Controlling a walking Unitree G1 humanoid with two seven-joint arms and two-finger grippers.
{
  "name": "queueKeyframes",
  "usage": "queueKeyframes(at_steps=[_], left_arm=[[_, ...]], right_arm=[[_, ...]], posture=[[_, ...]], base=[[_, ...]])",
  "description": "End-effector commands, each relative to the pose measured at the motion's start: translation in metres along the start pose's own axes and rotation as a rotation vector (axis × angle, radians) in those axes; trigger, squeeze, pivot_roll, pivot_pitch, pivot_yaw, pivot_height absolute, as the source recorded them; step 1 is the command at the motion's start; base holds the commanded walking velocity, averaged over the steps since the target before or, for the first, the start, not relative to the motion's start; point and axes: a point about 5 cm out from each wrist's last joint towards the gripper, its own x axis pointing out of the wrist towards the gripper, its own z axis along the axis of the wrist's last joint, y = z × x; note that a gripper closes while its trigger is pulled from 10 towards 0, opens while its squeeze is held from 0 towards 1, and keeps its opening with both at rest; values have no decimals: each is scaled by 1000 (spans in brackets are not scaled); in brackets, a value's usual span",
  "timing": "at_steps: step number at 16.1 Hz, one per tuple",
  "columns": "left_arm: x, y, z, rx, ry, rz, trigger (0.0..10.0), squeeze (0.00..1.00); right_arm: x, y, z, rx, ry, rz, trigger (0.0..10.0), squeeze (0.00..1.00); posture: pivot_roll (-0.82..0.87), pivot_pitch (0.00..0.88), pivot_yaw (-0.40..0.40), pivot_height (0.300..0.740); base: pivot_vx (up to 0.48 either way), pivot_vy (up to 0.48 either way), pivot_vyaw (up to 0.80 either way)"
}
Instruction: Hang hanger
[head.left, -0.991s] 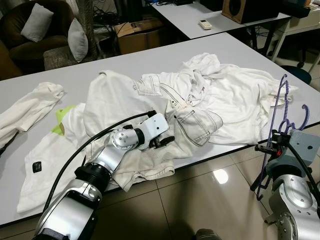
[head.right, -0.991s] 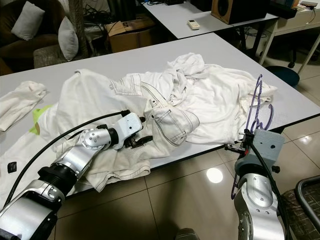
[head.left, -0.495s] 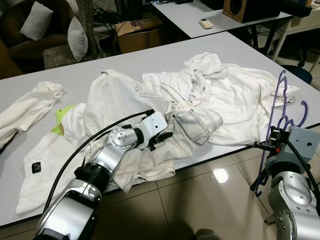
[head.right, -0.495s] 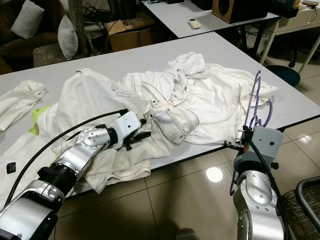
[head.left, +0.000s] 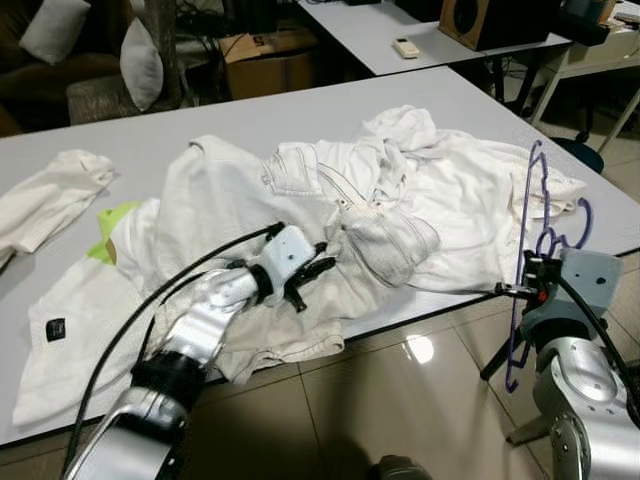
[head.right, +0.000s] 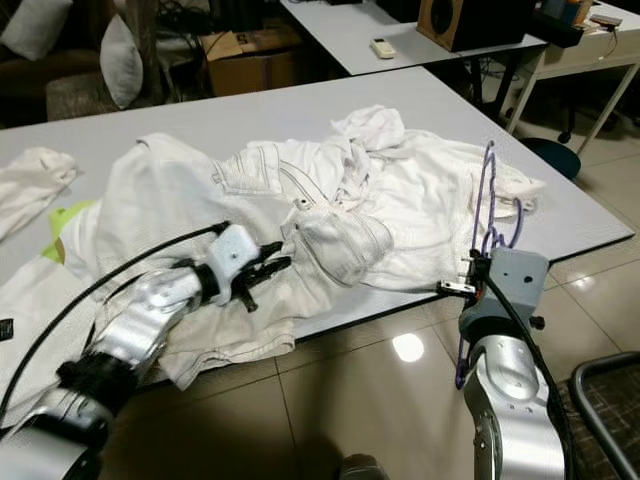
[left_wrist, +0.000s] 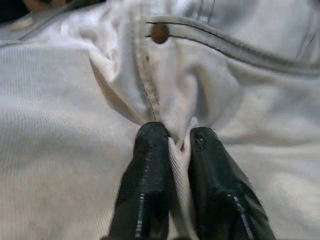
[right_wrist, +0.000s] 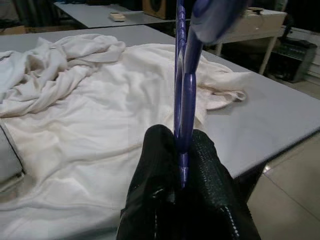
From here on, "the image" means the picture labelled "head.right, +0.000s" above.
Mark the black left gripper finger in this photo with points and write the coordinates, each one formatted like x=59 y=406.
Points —
x=246 y=302
x=275 y=262

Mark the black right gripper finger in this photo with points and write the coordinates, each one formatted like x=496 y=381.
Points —
x=452 y=289

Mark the purple plastic hanger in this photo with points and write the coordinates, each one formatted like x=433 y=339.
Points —
x=484 y=200

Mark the white denim garment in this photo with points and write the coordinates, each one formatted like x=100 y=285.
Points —
x=160 y=200

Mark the dark blue round stool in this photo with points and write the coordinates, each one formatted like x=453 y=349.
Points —
x=550 y=158

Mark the cream garment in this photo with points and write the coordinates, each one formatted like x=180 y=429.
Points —
x=30 y=190

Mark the white garment with green print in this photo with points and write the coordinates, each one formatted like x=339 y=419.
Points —
x=65 y=225

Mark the black woven chair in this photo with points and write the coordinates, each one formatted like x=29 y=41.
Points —
x=610 y=420

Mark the brown cardboard box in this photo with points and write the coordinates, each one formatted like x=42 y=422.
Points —
x=250 y=68

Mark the dark brown sofa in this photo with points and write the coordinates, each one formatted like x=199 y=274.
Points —
x=20 y=80

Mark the white remote control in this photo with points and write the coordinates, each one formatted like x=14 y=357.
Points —
x=383 y=47

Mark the white table black legs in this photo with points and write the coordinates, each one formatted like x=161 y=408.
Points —
x=345 y=30

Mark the grey pillow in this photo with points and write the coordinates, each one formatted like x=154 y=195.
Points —
x=122 y=62
x=35 y=25

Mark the wooden speaker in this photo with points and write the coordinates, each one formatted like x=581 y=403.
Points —
x=480 y=22

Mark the black box device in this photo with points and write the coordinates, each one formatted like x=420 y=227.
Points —
x=560 y=28

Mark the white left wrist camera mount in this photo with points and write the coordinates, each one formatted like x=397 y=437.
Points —
x=232 y=252

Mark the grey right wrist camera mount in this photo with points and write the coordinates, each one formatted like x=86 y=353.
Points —
x=515 y=280

